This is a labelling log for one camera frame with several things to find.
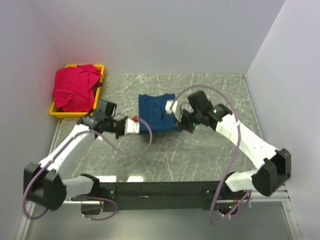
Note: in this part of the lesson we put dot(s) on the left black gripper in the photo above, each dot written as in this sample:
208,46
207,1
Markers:
122,134

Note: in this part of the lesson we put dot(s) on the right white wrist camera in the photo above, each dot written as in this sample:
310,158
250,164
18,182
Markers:
173,107

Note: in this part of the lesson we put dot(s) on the pink t shirt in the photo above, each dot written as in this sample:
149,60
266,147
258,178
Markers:
75,86

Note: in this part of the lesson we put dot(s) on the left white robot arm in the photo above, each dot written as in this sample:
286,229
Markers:
42,182

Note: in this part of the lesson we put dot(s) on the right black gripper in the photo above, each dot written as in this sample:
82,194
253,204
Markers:
181,123

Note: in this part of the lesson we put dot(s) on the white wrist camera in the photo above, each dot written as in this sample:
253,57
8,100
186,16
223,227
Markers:
173,107
131,127

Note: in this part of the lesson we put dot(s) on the blue t shirt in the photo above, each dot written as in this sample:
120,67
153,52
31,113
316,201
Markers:
152,110

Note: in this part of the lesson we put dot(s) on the yellow plastic bin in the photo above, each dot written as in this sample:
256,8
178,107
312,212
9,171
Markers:
56,110

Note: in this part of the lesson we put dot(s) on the black base beam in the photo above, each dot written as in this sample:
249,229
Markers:
159,195

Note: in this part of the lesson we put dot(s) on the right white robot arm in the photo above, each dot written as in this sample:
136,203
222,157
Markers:
272,166

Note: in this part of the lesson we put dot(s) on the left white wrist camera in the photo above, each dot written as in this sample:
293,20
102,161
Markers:
131,127

